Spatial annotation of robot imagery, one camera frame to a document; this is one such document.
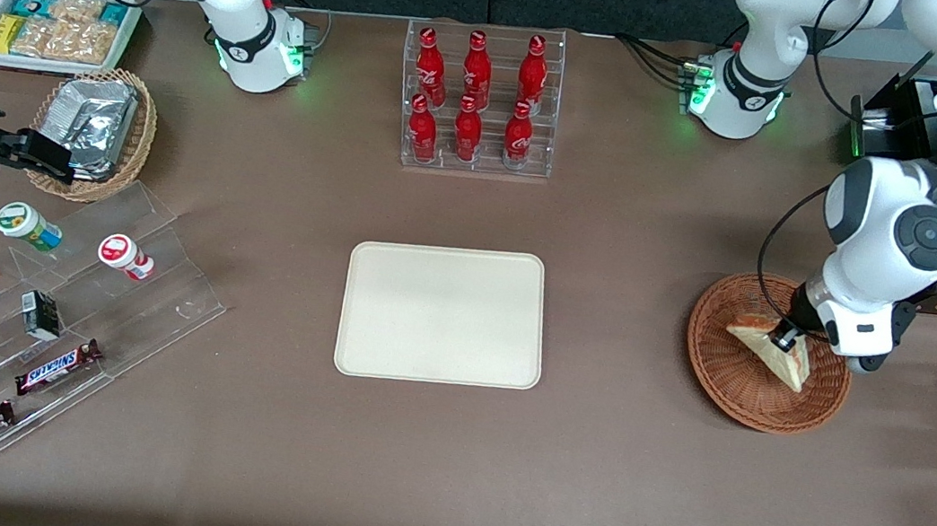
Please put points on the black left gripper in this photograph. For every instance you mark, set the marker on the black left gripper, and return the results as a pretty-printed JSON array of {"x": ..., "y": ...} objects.
[{"x": 806, "y": 307}]

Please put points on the triangular sandwich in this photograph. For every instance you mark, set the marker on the triangular sandwich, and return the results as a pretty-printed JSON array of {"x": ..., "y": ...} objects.
[{"x": 785, "y": 368}]

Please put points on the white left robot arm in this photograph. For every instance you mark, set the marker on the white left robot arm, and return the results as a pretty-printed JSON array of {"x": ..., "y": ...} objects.
[{"x": 877, "y": 253}]

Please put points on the round brown wicker basket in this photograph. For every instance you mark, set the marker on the round brown wicker basket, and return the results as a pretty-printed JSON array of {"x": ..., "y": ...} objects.
[{"x": 733, "y": 388}]

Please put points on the oval wicker basket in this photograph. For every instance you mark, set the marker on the oval wicker basket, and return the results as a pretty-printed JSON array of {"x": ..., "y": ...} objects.
[{"x": 135, "y": 147}]

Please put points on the cream rectangular plastic tray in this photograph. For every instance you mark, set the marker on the cream rectangular plastic tray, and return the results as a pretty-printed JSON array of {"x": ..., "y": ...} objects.
[{"x": 444, "y": 314}]

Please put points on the green lid cup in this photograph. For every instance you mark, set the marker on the green lid cup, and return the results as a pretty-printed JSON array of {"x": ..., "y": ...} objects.
[{"x": 25, "y": 225}]

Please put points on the silver foil package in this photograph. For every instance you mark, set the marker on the silver foil package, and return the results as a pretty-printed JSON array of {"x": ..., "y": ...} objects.
[{"x": 89, "y": 122}]

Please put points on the yellow snack pack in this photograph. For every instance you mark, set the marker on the yellow snack pack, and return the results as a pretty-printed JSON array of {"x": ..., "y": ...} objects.
[{"x": 5, "y": 33}]

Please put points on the clear granola bag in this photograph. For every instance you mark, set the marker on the clear granola bag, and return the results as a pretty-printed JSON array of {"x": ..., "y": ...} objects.
[{"x": 68, "y": 38}]

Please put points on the red lid cup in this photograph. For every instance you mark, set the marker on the red lid cup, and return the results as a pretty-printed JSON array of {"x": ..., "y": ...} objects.
[{"x": 121, "y": 253}]

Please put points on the teal snack pack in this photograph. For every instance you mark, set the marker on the teal snack pack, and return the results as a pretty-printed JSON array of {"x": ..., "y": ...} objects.
[
  {"x": 113, "y": 13},
  {"x": 30, "y": 4}
]

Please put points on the small black carton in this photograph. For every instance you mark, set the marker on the small black carton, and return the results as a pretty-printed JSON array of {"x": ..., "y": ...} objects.
[{"x": 41, "y": 315}]

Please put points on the clear acrylic tiered stand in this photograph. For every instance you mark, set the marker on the clear acrylic tiered stand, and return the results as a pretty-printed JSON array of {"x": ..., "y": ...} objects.
[{"x": 155, "y": 303}]

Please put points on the red cola bottle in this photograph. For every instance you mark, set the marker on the red cola bottle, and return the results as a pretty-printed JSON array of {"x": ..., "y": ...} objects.
[
  {"x": 533, "y": 77},
  {"x": 431, "y": 68},
  {"x": 518, "y": 138},
  {"x": 422, "y": 130},
  {"x": 476, "y": 74},
  {"x": 468, "y": 132}
]

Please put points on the clear acrylic bottle rack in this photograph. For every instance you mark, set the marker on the clear acrylic bottle rack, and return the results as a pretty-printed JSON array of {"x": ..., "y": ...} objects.
[{"x": 486, "y": 166}]

